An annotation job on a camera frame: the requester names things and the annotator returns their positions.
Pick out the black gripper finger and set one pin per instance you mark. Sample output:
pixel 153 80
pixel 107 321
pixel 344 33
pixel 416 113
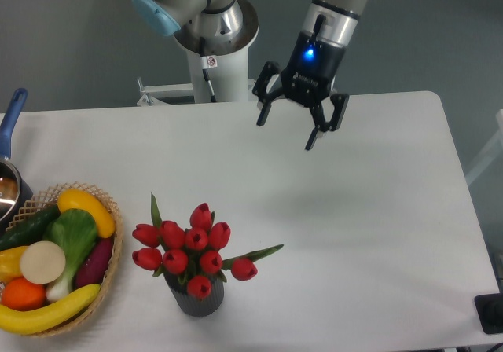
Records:
pixel 321 125
pixel 263 89

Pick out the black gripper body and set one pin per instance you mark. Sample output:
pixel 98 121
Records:
pixel 307 78

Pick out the red tulip bouquet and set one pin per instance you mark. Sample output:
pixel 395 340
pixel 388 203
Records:
pixel 192 257

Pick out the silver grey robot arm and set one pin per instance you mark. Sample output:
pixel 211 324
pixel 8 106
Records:
pixel 331 21

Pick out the dark grey ribbed vase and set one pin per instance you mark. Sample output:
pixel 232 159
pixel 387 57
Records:
pixel 191 305

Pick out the yellow squash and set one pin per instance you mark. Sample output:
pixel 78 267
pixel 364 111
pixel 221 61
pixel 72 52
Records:
pixel 81 200

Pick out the green bok choy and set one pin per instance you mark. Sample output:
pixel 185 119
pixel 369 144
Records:
pixel 75 232

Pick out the black device at edge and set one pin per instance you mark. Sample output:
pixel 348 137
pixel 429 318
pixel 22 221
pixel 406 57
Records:
pixel 489 310

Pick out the woven wicker basket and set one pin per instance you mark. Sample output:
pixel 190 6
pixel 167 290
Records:
pixel 49 197

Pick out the purple sweet potato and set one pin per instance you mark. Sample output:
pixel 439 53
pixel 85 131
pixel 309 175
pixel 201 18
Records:
pixel 92 271

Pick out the green cucumber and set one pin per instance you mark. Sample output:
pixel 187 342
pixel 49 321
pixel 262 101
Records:
pixel 31 229

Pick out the beige round disc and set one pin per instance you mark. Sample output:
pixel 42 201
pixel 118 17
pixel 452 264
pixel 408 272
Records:
pixel 42 262

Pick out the yellow bell pepper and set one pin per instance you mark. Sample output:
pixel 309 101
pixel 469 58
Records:
pixel 10 263

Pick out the orange fruit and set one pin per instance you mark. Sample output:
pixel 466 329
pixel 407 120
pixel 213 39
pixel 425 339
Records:
pixel 20 294

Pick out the yellow banana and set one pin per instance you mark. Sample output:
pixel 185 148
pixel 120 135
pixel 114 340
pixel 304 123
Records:
pixel 47 317

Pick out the blue handled saucepan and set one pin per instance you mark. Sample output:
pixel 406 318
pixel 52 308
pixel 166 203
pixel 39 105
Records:
pixel 14 190

